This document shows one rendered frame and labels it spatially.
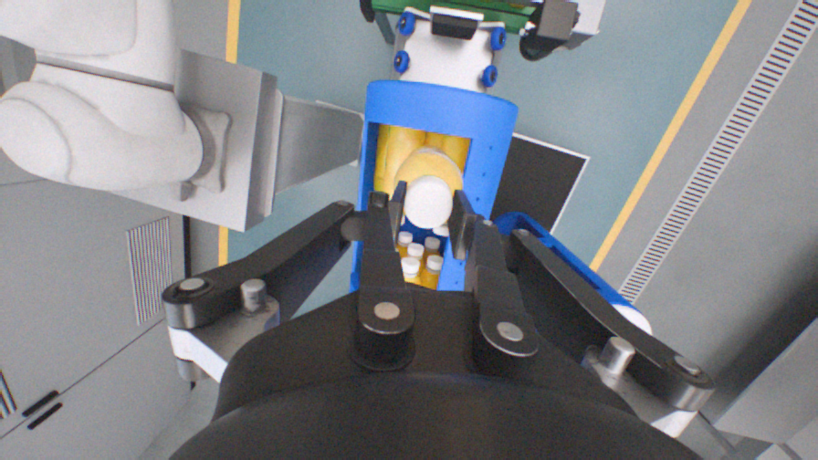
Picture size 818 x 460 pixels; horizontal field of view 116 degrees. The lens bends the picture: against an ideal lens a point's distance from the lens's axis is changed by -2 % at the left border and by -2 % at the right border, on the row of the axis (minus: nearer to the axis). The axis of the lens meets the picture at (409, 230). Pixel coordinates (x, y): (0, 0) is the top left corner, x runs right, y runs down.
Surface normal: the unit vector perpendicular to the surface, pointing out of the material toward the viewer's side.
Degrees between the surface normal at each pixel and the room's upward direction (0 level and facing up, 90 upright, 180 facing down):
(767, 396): 0
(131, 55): 64
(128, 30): 81
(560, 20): 0
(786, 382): 0
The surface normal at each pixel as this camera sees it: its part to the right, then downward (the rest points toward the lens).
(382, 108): -0.71, 0.15
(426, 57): -0.07, 0.35
